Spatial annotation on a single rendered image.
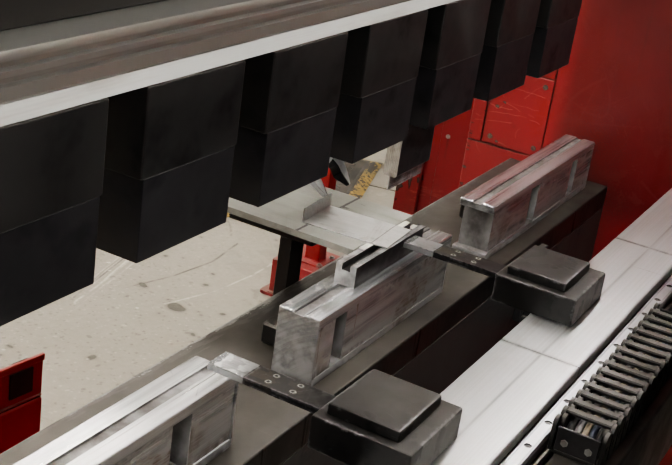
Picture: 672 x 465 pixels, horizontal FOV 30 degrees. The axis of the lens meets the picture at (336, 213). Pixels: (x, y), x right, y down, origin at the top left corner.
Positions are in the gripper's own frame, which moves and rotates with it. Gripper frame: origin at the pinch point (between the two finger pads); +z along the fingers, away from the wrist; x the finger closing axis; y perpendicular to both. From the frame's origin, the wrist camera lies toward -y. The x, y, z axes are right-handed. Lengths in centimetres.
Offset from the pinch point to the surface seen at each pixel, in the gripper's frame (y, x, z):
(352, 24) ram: 30.3, -28.0, -13.5
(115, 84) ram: 31, -68, -14
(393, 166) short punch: 12.6, -3.5, 1.8
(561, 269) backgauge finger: 25.8, 0.2, 23.4
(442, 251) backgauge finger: 11.2, 0.4, 15.0
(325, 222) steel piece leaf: -1.8, -2.4, 4.5
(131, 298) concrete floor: -162, 125, 1
